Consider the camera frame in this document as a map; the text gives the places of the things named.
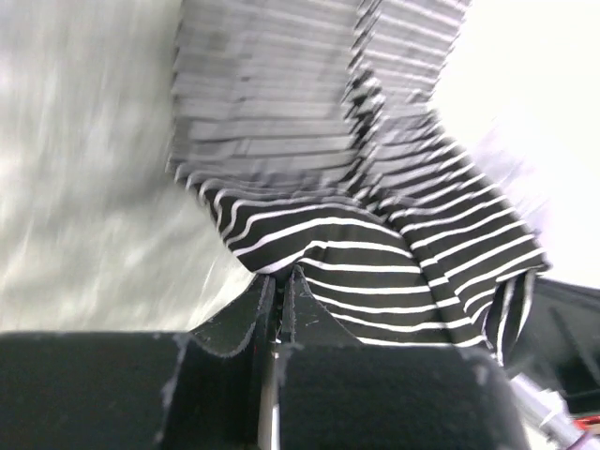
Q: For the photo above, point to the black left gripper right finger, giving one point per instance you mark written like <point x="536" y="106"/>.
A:
<point x="337" y="393"/>

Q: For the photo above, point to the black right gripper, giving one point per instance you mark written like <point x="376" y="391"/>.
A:
<point x="558" y="347"/>

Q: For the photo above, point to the black white striped tank top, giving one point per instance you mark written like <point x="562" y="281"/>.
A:
<point x="305" y="128"/>

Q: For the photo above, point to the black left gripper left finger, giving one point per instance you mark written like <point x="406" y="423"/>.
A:
<point x="201" y="389"/>

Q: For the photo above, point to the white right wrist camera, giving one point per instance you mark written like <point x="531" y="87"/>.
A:
<point x="544" y="412"/>

